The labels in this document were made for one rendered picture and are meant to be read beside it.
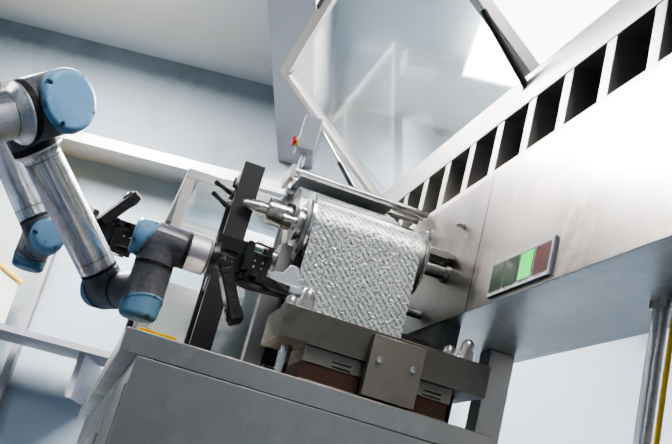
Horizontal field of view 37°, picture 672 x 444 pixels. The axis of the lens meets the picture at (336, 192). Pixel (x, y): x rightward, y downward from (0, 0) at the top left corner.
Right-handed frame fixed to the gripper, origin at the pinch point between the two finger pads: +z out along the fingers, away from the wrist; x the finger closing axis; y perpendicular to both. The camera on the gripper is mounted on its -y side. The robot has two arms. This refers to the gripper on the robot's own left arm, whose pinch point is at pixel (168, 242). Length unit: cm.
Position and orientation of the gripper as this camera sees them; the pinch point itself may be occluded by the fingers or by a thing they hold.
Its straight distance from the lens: 250.2
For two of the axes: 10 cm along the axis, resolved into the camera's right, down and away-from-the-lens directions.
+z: 8.6, 3.7, 3.6
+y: -3.1, 9.3, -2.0
